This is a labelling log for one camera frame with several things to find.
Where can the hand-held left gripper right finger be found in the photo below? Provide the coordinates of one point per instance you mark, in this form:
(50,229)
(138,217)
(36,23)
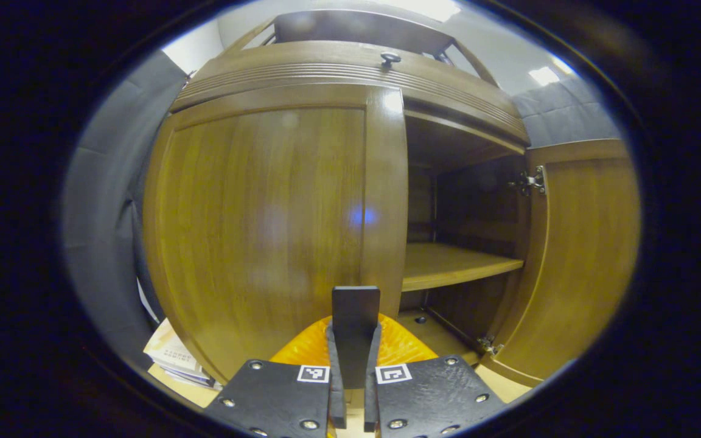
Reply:
(370,389)

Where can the large ceiling light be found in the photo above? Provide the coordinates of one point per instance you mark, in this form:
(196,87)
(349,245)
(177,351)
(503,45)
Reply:
(426,7)

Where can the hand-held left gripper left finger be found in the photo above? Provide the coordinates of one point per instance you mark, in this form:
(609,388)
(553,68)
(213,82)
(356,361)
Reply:
(335,389)

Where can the black drawer knob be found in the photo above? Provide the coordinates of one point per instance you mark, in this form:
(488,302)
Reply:
(390,58)

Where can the wooden shoe cabinet door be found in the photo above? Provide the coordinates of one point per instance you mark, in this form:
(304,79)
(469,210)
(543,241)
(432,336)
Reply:
(253,231)
(588,255)

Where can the metal door hinge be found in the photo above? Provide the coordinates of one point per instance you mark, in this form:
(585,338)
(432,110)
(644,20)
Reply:
(489,345)
(530,181)

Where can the wooden double-door shoe cabinet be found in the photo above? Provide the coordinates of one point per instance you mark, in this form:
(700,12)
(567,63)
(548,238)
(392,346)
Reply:
(478,225)

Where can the stack of white books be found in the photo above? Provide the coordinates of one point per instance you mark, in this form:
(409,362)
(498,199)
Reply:
(171,353)

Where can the wooden cabinet shelf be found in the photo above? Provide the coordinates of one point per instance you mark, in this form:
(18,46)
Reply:
(448,264)

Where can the small ceiling light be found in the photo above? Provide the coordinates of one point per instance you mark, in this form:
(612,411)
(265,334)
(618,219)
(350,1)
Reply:
(544,75)

